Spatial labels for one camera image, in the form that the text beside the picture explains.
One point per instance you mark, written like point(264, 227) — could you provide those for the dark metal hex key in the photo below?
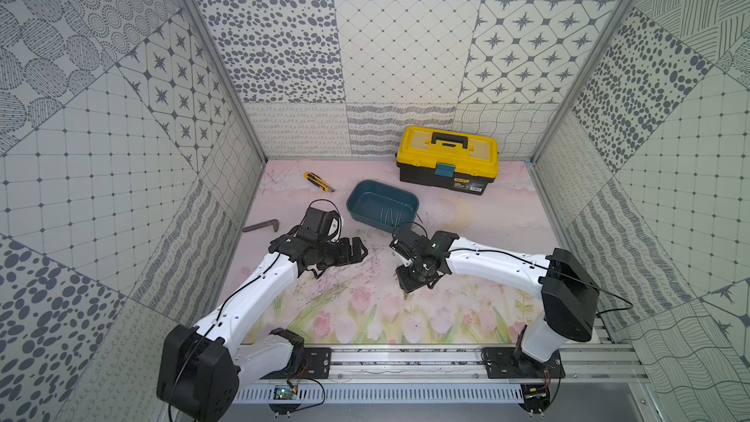
point(273, 223)

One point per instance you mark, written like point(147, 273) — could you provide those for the teal plastic storage box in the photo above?
point(370, 199)

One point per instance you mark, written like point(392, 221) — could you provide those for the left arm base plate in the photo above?
point(308, 362)

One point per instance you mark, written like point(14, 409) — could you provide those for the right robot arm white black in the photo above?
point(568, 293)

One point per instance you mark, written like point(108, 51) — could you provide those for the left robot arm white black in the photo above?
point(218, 336)

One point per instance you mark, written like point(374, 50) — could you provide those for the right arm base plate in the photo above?
point(506, 362)

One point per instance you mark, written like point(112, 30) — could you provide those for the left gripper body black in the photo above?
point(338, 252)

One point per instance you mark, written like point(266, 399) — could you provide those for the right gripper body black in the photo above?
point(413, 276)

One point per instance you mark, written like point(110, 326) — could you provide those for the yellow utility knife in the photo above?
point(318, 182)

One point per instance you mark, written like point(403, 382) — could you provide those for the aluminium mounting rail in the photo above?
point(588, 363)

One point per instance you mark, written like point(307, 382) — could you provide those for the yellow black toolbox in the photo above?
point(448, 160)

